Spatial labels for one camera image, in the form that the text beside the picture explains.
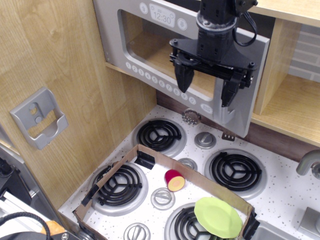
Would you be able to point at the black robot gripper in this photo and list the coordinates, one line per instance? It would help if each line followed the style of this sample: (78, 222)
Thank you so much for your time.
(213, 53)

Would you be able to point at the grey toy microwave door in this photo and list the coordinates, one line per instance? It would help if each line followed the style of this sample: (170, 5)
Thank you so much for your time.
(135, 35)

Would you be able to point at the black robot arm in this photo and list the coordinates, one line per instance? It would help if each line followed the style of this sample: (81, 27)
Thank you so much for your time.
(222, 15)

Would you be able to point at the hanging metal strainer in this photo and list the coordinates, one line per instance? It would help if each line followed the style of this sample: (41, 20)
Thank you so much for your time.
(191, 117)

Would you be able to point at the hanging metal spatula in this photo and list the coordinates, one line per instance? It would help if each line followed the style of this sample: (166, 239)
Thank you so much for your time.
(228, 136)

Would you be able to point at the grey stove knob back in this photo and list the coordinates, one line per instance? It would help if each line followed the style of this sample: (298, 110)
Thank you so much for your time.
(205, 140)

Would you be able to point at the grey stove knob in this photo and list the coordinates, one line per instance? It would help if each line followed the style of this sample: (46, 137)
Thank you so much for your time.
(163, 199)
(205, 140)
(189, 163)
(137, 231)

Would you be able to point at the back left black burner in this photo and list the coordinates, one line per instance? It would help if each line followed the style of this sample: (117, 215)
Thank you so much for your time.
(159, 135)

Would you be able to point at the black burner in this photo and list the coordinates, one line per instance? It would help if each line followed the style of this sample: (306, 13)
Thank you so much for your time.
(185, 226)
(159, 135)
(235, 171)
(123, 187)

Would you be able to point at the grey stove knob middle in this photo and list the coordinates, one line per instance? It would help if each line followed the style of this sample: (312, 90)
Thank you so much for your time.
(189, 163)

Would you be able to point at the back right black burner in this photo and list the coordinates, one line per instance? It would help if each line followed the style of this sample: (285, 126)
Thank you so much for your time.
(235, 171)

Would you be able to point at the red yellow toy fruit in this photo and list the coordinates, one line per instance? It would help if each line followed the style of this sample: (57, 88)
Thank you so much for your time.
(174, 180)

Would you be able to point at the grey stove knob center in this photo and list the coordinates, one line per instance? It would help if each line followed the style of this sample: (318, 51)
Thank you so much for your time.
(163, 199)

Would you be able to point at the grey toy faucet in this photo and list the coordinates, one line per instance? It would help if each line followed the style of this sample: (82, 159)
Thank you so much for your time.
(310, 161)

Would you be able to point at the front left black burner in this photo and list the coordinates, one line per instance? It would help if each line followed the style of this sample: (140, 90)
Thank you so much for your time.
(123, 187)

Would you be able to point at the green toy plate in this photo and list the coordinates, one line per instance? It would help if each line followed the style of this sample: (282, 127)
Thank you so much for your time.
(218, 217)

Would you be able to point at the front right black burner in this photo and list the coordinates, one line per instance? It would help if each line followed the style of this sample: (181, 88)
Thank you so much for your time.
(185, 226)

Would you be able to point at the grey stove knob front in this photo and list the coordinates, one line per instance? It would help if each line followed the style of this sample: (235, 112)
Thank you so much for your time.
(137, 231)

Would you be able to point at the grey toy sink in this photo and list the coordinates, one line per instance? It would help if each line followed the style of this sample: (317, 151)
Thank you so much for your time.
(307, 227)

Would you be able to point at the orange object bottom left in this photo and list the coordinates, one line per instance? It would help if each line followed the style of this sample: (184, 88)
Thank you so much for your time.
(55, 228)

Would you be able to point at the brown cardboard box frame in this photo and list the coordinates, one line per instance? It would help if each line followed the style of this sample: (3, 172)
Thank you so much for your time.
(149, 196)

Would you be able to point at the grey wall phone holder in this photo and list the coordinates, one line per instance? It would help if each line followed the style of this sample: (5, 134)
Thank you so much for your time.
(32, 111)

